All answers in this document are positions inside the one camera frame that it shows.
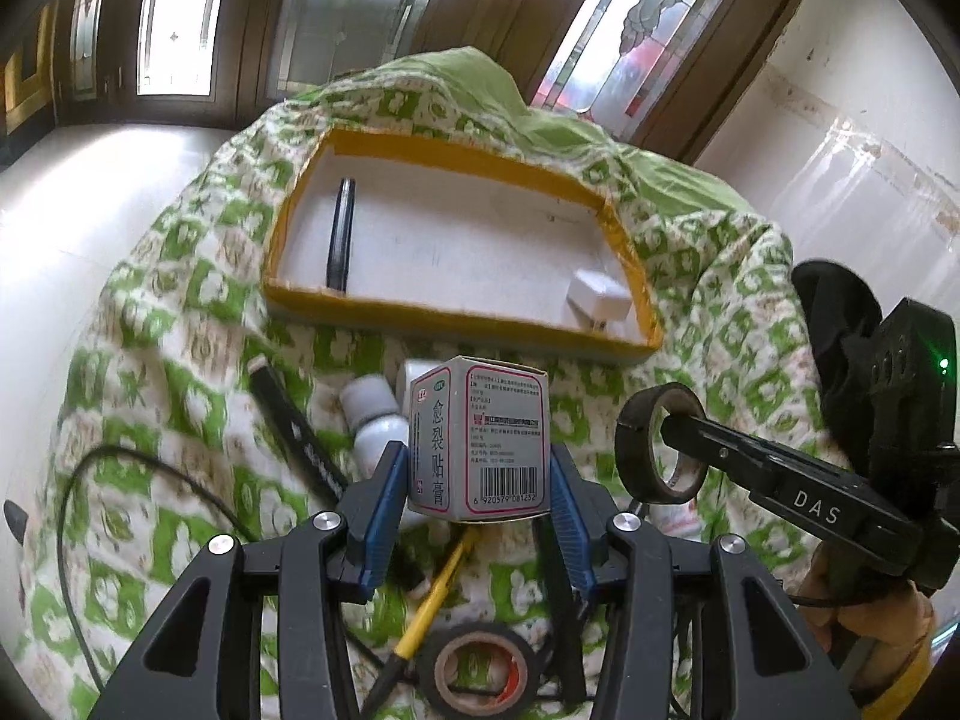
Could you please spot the grey medicine box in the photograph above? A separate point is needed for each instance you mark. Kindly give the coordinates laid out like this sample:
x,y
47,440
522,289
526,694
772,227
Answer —
x,y
480,435

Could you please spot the white plastic bottle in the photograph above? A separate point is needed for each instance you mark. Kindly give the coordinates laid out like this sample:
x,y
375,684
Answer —
x,y
379,436

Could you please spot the yellow-edged cardboard tray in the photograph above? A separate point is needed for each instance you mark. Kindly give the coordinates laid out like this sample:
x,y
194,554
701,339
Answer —
x,y
465,240

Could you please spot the black pen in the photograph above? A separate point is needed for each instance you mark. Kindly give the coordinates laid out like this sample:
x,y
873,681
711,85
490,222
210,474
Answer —
x,y
341,232
296,431

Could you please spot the person's right forearm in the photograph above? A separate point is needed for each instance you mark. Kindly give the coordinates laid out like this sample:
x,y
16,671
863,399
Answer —
x,y
900,679

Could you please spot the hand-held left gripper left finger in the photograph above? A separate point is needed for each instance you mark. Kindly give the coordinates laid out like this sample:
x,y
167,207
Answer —
x,y
382,519

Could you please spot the yellow pen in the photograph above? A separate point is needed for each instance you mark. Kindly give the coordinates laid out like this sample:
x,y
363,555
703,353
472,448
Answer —
x,y
435,600

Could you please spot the black tape roll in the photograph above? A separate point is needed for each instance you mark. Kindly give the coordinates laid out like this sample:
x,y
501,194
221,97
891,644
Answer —
x,y
431,671
637,465

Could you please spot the green patterned blanket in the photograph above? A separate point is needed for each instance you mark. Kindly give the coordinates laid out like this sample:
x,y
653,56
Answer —
x,y
187,330

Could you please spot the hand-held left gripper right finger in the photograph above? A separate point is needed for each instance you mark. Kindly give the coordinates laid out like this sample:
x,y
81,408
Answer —
x,y
570,532

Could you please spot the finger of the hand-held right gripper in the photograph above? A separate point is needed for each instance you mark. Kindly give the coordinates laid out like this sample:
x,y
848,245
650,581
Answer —
x,y
712,450

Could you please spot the wooden window frame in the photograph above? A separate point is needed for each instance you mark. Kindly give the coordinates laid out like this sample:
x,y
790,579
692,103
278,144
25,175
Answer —
x,y
225,22

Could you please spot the white charger plug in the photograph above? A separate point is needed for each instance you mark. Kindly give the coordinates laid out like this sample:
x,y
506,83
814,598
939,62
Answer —
x,y
596,296

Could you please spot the person's right hand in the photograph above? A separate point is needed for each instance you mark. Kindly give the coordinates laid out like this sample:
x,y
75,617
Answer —
x,y
870,600

